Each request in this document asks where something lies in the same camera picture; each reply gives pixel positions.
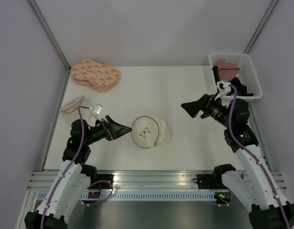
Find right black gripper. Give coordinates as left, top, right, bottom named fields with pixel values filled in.
left=181, top=92, right=233, bottom=128

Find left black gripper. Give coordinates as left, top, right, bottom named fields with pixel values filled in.
left=84, top=115, right=132, bottom=146

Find white round mesh laundry bag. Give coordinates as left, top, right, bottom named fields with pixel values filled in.
left=131, top=115, right=172, bottom=149

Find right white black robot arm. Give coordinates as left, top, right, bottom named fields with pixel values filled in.
left=181, top=94, right=294, bottom=229

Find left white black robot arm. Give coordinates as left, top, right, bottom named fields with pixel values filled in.
left=24, top=115, right=132, bottom=229

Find pink bra in basket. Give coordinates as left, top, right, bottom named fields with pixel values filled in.
left=212, top=59, right=240, bottom=82

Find black bra in basket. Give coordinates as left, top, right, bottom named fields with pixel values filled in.
left=212, top=66, right=254, bottom=96

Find pink patterned laundry bag stack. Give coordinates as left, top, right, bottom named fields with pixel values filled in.
left=70, top=59, right=120, bottom=92

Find white plastic basket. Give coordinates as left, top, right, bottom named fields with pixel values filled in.
left=209, top=52, right=263, bottom=101

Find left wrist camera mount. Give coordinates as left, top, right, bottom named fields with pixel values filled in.
left=89, top=104, right=103, bottom=121

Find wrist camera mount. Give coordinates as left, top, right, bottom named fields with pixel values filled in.
left=89, top=104, right=103, bottom=121
left=215, top=81, right=231, bottom=100

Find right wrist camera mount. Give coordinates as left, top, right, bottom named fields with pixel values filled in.
left=215, top=81, right=231, bottom=100

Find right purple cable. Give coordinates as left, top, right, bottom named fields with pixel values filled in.
left=227, top=84, right=292, bottom=229

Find purple cable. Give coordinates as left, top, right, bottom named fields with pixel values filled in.
left=40, top=105, right=114, bottom=229
left=227, top=84, right=292, bottom=229

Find white slotted cable duct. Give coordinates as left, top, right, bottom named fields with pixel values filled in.
left=37, top=189, right=231, bottom=201

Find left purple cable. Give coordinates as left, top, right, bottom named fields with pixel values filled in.
left=40, top=105, right=114, bottom=229

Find aluminium mounting rail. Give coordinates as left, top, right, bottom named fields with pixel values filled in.
left=27, top=169, right=288, bottom=190

